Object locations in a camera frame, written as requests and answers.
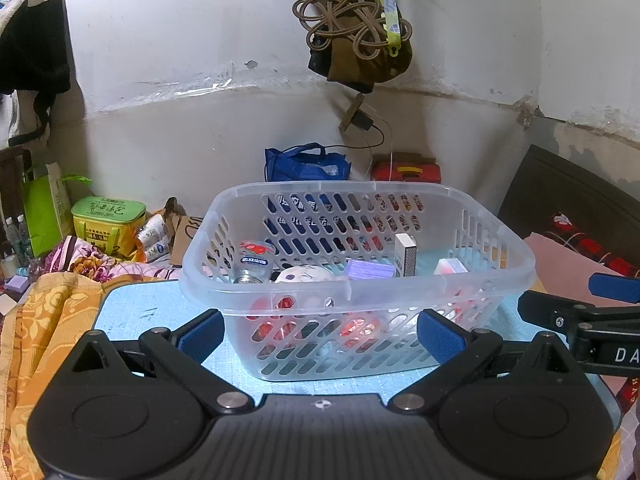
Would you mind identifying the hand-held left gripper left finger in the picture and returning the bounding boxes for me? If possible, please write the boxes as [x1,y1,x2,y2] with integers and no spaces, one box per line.
[65,309,256,417]

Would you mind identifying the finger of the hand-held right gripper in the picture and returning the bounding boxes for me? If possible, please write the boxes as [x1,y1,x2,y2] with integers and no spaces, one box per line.
[517,290,640,333]
[589,272,640,305]

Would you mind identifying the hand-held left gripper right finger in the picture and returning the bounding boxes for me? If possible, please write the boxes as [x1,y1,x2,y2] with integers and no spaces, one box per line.
[389,309,581,415]

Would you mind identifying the clear plastic basket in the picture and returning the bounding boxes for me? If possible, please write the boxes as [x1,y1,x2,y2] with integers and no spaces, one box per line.
[180,180,537,382]

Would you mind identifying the pink tissue pack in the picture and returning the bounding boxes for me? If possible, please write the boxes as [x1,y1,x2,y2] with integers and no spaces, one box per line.
[432,257,470,276]

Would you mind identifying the red box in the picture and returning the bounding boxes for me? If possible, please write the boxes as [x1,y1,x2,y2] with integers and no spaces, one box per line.
[247,296,301,341]

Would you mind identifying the red ball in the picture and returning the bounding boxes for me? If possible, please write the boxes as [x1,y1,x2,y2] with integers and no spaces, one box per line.
[330,310,382,347]

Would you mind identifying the white cigarette pack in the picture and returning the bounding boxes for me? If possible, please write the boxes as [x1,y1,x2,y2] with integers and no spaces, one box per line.
[394,232,418,277]

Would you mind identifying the small clear bottle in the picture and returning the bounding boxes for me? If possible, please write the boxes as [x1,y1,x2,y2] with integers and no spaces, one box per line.
[231,240,275,285]

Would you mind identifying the purple box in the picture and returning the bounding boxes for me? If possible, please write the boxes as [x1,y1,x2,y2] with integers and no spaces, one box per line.
[344,259,398,281]

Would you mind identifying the white perforated plastic piece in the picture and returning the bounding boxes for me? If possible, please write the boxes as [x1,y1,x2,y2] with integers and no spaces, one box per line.
[274,265,336,286]

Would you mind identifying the pink blanket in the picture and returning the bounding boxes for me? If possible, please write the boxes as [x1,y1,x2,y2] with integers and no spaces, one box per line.
[522,232,640,311]

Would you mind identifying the red and black cloth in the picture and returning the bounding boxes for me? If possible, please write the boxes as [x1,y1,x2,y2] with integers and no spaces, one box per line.
[542,212,640,278]

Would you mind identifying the white snack packet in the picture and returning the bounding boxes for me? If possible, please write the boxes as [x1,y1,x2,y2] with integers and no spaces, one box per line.
[136,214,168,246]
[142,240,171,262]

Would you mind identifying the cardboard box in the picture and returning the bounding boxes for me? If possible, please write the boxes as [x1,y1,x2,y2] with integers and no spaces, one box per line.
[165,197,207,267]

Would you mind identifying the dark wooden headboard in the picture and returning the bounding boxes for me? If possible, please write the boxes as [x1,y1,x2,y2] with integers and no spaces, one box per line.
[497,144,640,281]

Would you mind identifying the floral cloth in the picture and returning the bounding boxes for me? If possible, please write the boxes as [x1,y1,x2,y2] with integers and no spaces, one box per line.
[37,235,181,286]

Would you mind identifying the green tin box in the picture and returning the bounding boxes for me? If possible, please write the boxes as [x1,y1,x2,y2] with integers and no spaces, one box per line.
[71,196,147,260]

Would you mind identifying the orange patterned blanket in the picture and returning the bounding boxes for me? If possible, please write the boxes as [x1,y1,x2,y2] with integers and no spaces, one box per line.
[0,272,106,480]

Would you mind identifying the red toolbox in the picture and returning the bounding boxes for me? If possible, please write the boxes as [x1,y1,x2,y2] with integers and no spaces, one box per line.
[371,152,442,184]

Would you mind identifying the blue fabric bag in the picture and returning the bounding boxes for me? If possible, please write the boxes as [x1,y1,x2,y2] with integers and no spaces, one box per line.
[264,143,352,183]

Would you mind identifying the green paper bag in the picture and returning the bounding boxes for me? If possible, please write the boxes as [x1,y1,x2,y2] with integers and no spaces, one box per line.
[22,162,93,256]

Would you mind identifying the clear plastic bottle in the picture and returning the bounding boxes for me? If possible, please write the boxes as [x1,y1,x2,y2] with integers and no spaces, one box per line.
[16,215,35,261]
[2,217,20,261]

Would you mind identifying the dark wooden furniture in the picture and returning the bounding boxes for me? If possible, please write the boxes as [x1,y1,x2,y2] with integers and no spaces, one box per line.
[0,147,32,221]

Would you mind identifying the brown hanging cloth bag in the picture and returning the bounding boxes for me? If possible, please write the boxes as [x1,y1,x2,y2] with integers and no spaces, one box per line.
[307,35,413,95]

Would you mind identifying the black and white garment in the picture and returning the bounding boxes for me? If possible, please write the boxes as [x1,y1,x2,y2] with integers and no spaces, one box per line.
[0,0,72,148]

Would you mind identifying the red printed strap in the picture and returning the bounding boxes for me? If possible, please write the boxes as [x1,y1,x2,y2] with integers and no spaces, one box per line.
[615,375,640,411]

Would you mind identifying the black cable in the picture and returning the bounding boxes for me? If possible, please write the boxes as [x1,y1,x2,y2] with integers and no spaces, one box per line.
[325,124,387,152]

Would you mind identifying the yellow-green printed strap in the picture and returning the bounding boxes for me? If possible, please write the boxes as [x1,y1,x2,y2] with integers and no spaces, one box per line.
[375,0,403,56]

